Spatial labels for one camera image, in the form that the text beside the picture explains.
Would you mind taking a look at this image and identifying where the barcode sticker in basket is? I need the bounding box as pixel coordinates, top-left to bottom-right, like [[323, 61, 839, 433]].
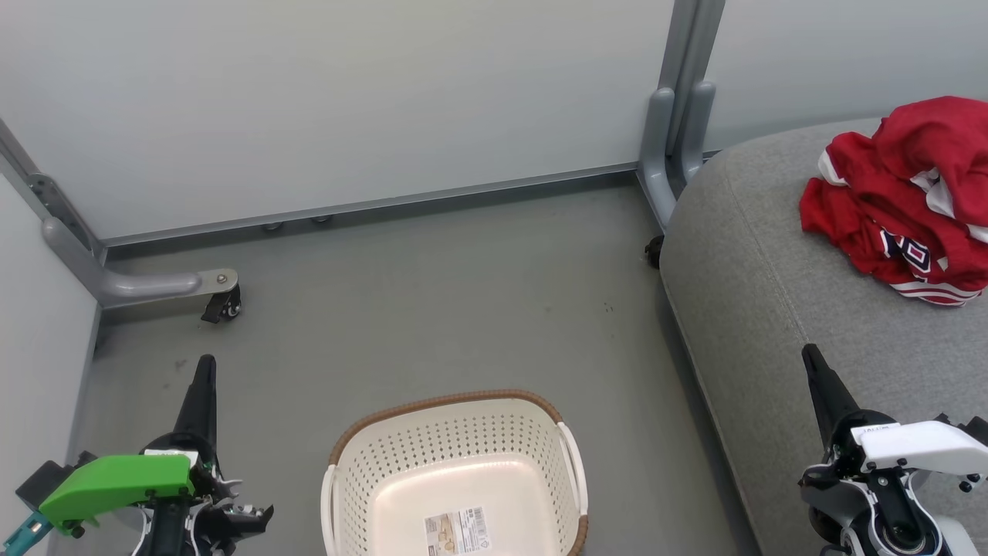
[[423, 506, 492, 556]]

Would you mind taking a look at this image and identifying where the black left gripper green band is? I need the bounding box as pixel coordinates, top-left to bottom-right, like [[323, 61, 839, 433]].
[[37, 354, 226, 535]]

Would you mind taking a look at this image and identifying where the black right gripper white band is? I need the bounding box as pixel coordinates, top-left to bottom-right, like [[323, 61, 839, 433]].
[[801, 344, 988, 485]]

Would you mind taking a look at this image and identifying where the grey aluminium base rail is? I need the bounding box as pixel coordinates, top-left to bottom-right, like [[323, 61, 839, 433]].
[[100, 161, 641, 249]]

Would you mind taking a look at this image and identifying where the cream perforated laundry basket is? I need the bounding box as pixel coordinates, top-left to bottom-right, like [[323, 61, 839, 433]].
[[320, 388, 590, 556]]

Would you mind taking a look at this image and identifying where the red garment with white stripe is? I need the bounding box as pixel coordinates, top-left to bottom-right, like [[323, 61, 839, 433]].
[[872, 96, 988, 232]]

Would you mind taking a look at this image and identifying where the black left arm cable teal plug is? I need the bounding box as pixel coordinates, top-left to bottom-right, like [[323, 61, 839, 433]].
[[0, 510, 38, 556]]

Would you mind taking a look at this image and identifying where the grey forked partition post foot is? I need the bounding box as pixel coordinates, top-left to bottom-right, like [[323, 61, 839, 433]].
[[638, 0, 726, 232]]

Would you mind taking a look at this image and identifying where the red jersey with lettering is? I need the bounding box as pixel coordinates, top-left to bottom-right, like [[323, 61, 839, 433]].
[[799, 131, 988, 307]]

